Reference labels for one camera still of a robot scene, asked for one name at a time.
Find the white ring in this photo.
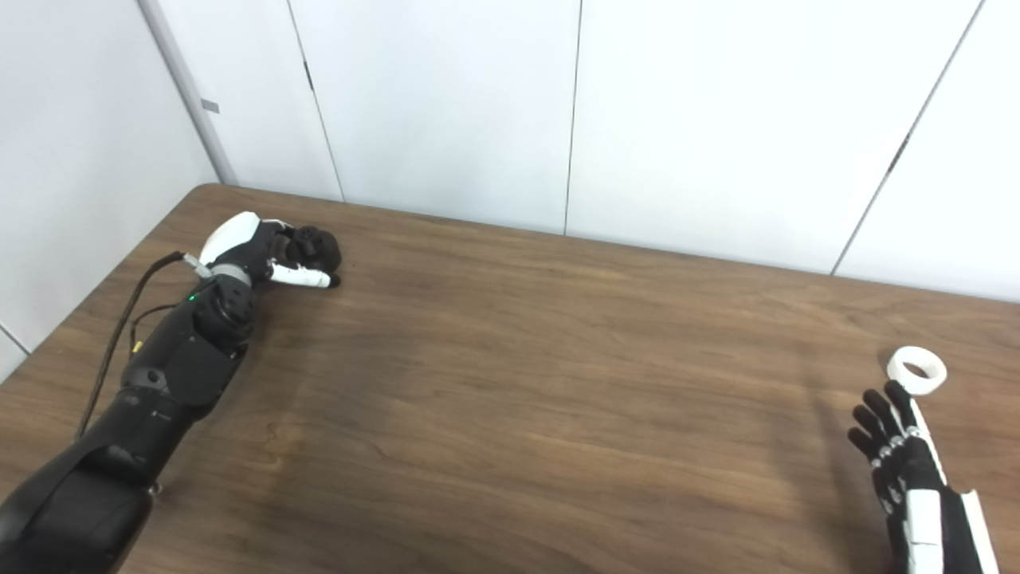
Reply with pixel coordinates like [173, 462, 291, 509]
[887, 346, 948, 395]

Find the grey wall corner post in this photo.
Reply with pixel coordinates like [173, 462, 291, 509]
[139, 0, 239, 186]

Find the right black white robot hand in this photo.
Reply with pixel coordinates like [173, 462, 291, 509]
[847, 380, 1001, 574]

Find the round black part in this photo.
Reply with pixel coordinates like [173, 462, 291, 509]
[285, 226, 343, 277]

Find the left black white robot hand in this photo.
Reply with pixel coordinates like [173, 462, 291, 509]
[198, 211, 342, 289]

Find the left arm thin black wire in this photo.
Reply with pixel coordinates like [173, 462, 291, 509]
[131, 302, 181, 354]

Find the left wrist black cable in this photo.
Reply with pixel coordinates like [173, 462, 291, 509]
[76, 252, 213, 440]

